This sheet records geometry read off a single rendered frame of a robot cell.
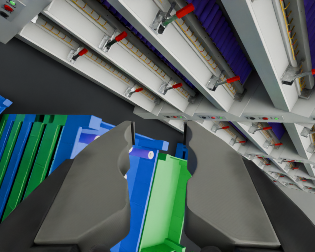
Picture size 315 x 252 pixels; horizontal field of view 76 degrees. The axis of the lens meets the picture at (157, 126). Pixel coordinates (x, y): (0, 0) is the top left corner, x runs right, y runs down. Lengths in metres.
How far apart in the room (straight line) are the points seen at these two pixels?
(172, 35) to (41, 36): 0.42
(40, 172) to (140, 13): 0.36
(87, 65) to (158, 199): 0.54
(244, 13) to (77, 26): 0.39
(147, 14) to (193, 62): 0.18
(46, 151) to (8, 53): 0.52
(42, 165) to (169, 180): 0.44
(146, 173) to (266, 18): 0.38
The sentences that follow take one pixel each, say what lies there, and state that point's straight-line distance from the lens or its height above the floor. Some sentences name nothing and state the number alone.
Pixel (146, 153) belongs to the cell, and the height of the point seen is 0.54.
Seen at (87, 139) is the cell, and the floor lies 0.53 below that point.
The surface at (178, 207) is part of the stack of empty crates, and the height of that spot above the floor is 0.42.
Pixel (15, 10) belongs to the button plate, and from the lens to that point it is 0.64.
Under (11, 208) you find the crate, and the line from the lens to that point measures 0.53.
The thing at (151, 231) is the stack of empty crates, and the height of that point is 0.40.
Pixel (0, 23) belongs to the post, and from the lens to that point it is 0.75.
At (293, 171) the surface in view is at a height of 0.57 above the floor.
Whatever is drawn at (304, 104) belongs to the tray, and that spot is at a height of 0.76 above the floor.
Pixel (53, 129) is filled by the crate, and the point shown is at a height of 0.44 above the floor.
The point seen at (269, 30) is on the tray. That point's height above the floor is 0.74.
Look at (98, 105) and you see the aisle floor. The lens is 0.99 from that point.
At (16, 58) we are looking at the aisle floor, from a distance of 0.88.
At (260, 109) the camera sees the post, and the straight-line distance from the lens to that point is 0.77.
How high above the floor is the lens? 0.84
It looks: 42 degrees down
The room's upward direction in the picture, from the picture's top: 93 degrees clockwise
